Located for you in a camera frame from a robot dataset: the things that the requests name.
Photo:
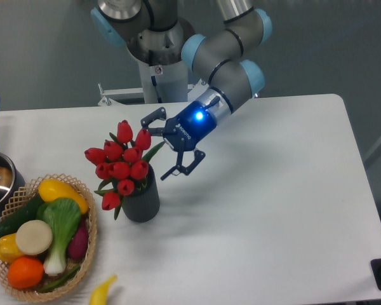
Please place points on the woven wicker basket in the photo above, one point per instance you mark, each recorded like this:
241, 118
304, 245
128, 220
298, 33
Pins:
33, 295

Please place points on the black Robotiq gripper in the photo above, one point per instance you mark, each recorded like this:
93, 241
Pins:
190, 128

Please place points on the green chili pepper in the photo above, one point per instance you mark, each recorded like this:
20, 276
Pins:
60, 281

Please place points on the beige round disc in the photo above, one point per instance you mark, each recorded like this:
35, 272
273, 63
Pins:
34, 237

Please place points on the red tulip bouquet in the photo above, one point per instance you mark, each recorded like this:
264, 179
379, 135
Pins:
122, 164

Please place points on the orange fruit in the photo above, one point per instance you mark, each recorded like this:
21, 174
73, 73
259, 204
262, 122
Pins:
25, 272

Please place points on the yellow banana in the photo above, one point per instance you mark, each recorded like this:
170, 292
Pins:
100, 294

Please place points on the dark grey ribbed vase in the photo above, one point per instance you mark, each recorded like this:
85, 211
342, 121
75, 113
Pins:
143, 206

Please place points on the dark green cucumber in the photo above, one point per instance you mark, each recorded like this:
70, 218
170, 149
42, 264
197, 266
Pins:
24, 214

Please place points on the yellow squash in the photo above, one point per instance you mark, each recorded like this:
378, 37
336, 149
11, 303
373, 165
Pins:
52, 189

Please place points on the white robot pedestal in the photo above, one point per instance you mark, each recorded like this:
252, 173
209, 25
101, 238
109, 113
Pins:
165, 78

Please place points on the yellow bell pepper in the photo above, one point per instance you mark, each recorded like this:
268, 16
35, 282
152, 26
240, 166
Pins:
9, 251

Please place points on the purple sweet potato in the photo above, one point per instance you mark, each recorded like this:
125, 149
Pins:
79, 243

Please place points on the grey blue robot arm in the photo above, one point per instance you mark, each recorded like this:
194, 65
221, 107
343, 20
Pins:
218, 60

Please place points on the green bok choy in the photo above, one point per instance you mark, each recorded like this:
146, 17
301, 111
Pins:
63, 216

